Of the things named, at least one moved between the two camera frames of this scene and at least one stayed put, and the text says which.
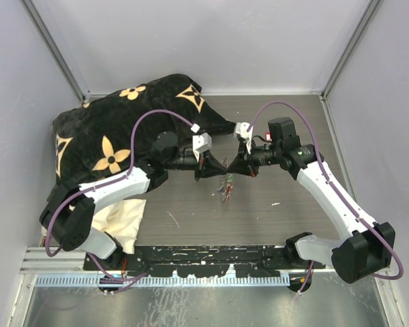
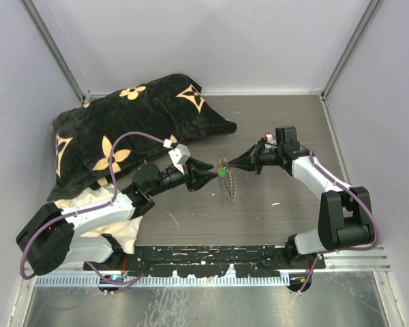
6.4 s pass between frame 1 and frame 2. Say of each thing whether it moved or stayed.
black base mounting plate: stayed
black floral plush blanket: stayed
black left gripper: moved
